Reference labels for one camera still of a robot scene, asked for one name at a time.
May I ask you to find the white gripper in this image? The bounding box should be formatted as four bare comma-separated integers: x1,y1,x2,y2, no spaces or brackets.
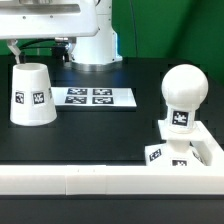
0,0,98,64

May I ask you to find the white lamp shade cone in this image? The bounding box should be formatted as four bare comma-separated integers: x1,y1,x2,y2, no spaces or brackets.
10,63,57,126

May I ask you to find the white lamp bulb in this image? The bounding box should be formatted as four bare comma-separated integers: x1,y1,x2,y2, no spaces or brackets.
161,64,208,133

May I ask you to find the white lamp base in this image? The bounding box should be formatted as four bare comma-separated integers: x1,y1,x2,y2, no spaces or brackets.
143,119,208,167

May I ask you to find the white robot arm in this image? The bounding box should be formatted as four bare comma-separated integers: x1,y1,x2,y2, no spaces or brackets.
0,0,122,71

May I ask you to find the white marker sheet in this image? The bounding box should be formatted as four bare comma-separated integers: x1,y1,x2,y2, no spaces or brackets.
52,87,137,107

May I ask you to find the white L-shaped fence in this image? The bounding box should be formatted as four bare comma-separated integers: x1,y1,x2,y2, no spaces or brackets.
0,120,224,195

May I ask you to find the black cable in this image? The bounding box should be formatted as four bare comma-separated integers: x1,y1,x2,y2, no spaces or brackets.
19,38,78,56

